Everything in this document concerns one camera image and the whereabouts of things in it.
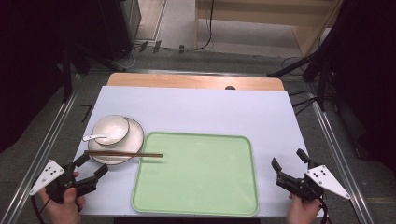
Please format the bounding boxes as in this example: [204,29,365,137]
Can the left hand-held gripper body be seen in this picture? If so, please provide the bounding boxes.
[29,159,98,204]

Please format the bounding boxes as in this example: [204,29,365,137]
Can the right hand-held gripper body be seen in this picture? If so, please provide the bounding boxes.
[275,164,351,203]

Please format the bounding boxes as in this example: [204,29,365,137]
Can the person's right hand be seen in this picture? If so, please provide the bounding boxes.
[285,192,322,224]

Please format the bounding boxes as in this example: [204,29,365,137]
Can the person's left hand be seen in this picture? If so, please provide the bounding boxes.
[38,171,87,224]

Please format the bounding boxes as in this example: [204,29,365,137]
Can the white ceramic spoon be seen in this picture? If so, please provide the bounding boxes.
[81,130,122,143]

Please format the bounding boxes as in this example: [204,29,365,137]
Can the brown wooden chopstick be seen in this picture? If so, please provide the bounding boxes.
[83,151,163,159]
[83,150,163,157]

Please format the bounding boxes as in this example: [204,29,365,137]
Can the white ceramic bowl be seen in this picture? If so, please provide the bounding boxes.
[92,114,131,147]

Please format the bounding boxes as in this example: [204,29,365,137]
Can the white ceramic plate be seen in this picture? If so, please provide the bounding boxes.
[87,117,146,166]

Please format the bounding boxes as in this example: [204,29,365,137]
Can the green plastic tray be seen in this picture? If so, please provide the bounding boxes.
[131,131,260,217]

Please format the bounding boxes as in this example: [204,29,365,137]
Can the black metal stand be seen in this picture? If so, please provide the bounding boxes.
[266,46,335,112]
[61,41,127,105]

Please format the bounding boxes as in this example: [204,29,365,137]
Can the white table mat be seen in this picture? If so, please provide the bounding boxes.
[73,85,325,218]

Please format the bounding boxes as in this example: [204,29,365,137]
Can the wooden table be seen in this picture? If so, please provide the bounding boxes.
[106,72,286,92]

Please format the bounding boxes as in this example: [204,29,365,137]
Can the light wooden shelf unit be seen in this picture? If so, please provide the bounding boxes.
[193,0,345,58]

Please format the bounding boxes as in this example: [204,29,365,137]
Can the black cabinet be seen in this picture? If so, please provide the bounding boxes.
[98,0,143,62]

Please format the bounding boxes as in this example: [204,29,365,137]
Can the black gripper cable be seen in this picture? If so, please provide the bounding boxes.
[317,194,333,224]
[30,195,51,224]

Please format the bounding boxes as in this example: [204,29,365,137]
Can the aluminium floor rail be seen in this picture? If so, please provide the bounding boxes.
[311,101,375,224]
[0,73,84,224]

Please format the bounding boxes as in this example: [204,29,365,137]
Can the black floor cables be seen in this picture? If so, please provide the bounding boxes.
[288,89,319,117]

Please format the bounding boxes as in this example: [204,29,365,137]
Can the black hanging cable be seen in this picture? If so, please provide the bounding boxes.
[195,0,216,51]

